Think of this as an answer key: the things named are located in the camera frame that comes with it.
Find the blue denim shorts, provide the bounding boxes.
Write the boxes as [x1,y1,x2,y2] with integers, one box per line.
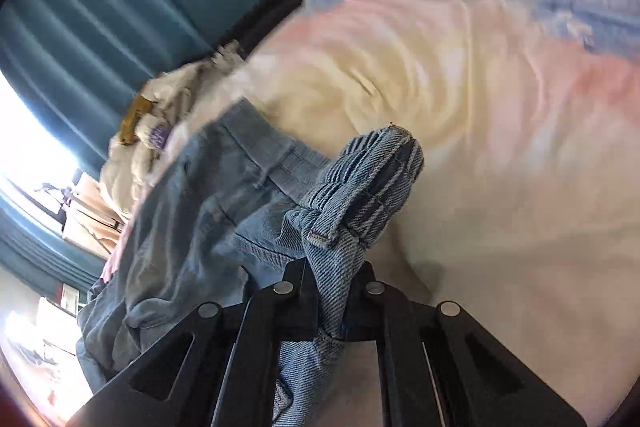
[75,99,426,427]

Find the mustard yellow garment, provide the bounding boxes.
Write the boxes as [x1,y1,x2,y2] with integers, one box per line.
[120,94,153,148]

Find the teal curtain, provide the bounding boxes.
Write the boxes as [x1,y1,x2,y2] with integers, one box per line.
[0,0,281,168]
[0,192,108,303]

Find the white crumpled clothing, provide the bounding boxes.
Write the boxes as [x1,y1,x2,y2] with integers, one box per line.
[100,41,251,218]

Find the window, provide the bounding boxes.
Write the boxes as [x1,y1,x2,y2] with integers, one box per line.
[0,72,86,208]

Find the dark bed frame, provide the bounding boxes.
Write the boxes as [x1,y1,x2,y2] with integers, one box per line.
[235,0,321,58]

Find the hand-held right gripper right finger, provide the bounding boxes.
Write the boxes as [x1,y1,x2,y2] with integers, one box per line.
[341,260,589,427]

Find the pastel bed quilt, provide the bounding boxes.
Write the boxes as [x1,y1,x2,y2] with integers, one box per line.
[100,0,640,425]

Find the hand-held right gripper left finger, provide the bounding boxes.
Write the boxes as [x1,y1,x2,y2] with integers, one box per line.
[67,261,321,427]

